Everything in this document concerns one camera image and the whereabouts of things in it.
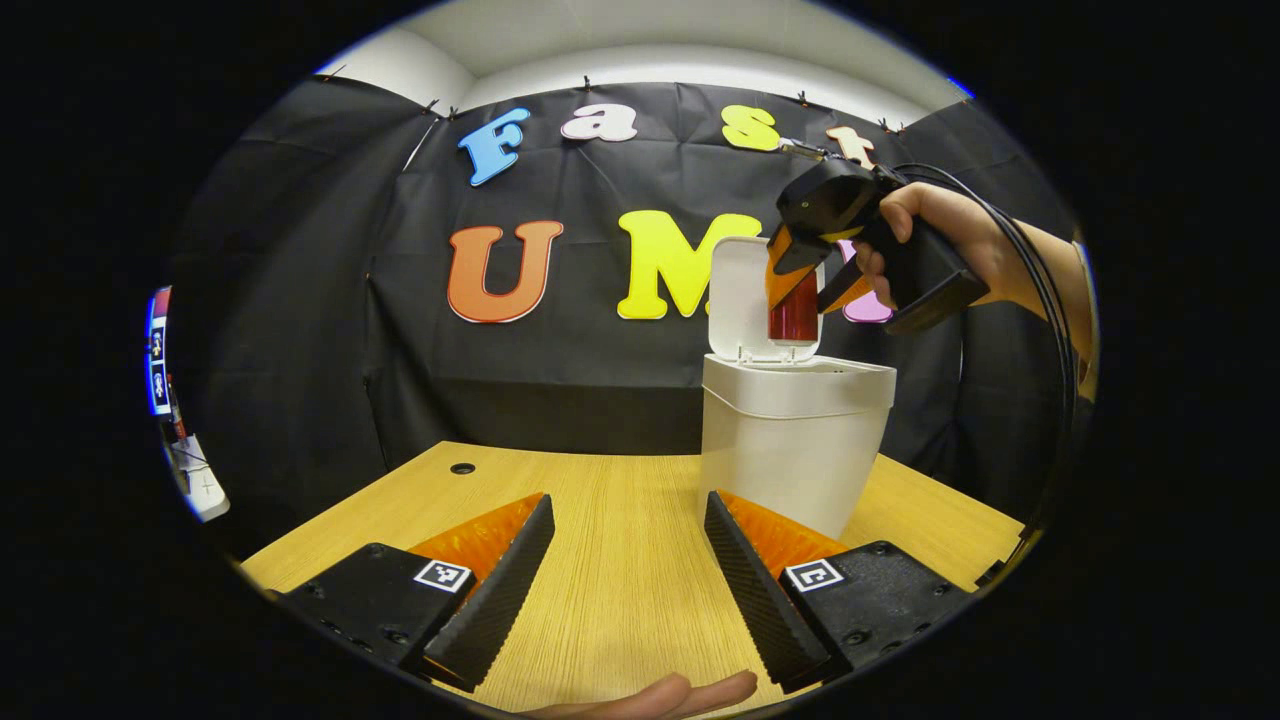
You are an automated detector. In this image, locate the red pop can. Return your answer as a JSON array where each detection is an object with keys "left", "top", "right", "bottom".
[{"left": 768, "top": 270, "right": 822, "bottom": 345}]

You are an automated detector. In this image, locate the black backdrop cloth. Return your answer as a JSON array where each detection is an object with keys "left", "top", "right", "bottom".
[{"left": 165, "top": 75, "right": 1088, "bottom": 561}]

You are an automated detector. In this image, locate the wooden desktop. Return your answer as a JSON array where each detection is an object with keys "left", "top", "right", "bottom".
[{"left": 240, "top": 440, "right": 1031, "bottom": 717}]

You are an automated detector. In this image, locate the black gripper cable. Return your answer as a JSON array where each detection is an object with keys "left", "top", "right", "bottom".
[{"left": 890, "top": 162, "right": 1084, "bottom": 471}]

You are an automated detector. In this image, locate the white side table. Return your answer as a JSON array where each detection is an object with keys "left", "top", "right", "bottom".
[{"left": 164, "top": 430, "right": 232, "bottom": 524}]

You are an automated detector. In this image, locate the bright display screen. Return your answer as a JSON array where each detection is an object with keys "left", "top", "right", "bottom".
[{"left": 146, "top": 287, "right": 174, "bottom": 417}]

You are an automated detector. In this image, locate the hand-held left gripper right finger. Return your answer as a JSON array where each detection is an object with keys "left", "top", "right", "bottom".
[{"left": 703, "top": 490, "right": 976, "bottom": 697}]

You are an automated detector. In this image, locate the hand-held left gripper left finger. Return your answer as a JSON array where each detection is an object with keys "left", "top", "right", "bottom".
[{"left": 275, "top": 492, "right": 556, "bottom": 694}]

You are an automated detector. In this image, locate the white desktop garbage bin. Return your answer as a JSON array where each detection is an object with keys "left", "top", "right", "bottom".
[{"left": 697, "top": 237, "right": 898, "bottom": 542}]

